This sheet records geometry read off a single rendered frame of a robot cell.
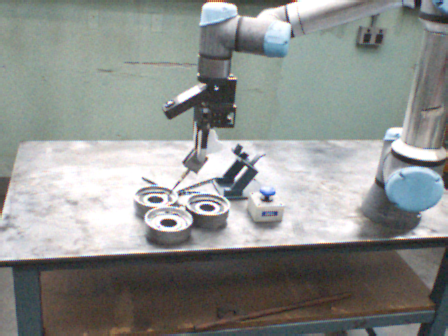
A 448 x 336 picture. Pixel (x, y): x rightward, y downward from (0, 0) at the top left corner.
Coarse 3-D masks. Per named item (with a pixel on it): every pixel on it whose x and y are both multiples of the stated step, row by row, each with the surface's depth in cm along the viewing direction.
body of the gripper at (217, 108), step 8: (200, 80) 118; (208, 80) 116; (216, 80) 116; (224, 80) 117; (232, 80) 119; (208, 88) 119; (216, 88) 121; (224, 88) 120; (232, 88) 120; (216, 96) 120; (224, 96) 121; (232, 96) 121; (200, 104) 120; (208, 104) 120; (216, 104) 121; (224, 104) 121; (232, 104) 122; (200, 112) 120; (208, 112) 120; (216, 112) 120; (224, 112) 120; (232, 112) 121; (200, 120) 120; (208, 120) 120; (216, 120) 122; (224, 120) 122
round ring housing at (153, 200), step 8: (136, 192) 128; (144, 192) 130; (168, 192) 131; (136, 200) 124; (144, 200) 127; (152, 200) 130; (160, 200) 130; (176, 200) 126; (136, 208) 125; (144, 208) 123; (152, 208) 123; (144, 216) 125
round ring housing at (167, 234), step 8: (160, 208) 122; (168, 208) 123; (176, 208) 123; (152, 216) 121; (168, 216) 121; (184, 216) 122; (160, 224) 119; (168, 224) 121; (176, 224) 120; (192, 224) 119; (152, 232) 115; (160, 232) 114; (168, 232) 114; (176, 232) 114; (184, 232) 116; (152, 240) 117; (160, 240) 115; (168, 240) 115; (176, 240) 115; (184, 240) 118
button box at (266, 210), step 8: (248, 200) 133; (256, 200) 129; (264, 200) 129; (272, 200) 129; (280, 200) 130; (248, 208) 133; (256, 208) 127; (264, 208) 127; (272, 208) 127; (280, 208) 128; (256, 216) 127; (264, 216) 128; (272, 216) 129; (280, 216) 129
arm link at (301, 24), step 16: (304, 0) 121; (320, 0) 118; (336, 0) 117; (352, 0) 116; (368, 0) 115; (384, 0) 115; (400, 0) 115; (416, 0) 113; (288, 16) 120; (304, 16) 119; (320, 16) 118; (336, 16) 118; (352, 16) 118; (304, 32) 122
